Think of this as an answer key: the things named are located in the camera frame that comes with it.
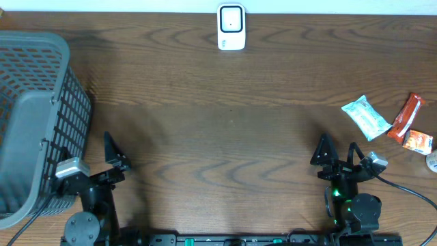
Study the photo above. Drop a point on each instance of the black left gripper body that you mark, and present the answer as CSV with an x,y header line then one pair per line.
x,y
106,180

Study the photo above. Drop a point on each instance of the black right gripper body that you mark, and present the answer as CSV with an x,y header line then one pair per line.
x,y
340,171

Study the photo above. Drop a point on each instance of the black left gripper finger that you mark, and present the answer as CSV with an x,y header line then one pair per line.
x,y
113,155
64,154

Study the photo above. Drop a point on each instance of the mint green wipes pack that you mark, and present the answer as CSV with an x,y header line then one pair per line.
x,y
370,122

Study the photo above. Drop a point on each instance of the orange snack packet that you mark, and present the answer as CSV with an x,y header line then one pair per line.
x,y
418,142

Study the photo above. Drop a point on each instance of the green lid jar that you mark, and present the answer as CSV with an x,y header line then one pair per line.
x,y
431,161

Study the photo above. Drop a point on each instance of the red Top chocolate bar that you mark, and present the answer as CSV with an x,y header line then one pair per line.
x,y
405,118

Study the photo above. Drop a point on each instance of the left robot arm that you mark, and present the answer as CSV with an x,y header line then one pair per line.
x,y
97,223

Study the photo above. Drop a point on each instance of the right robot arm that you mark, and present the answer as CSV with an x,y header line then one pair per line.
x,y
355,214

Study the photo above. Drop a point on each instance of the white barcode scanner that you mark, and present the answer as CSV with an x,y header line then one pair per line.
x,y
231,27

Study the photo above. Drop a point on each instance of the grey plastic basket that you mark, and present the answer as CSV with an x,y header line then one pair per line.
x,y
44,109

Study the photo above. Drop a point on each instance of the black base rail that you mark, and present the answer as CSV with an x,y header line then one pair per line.
x,y
299,238

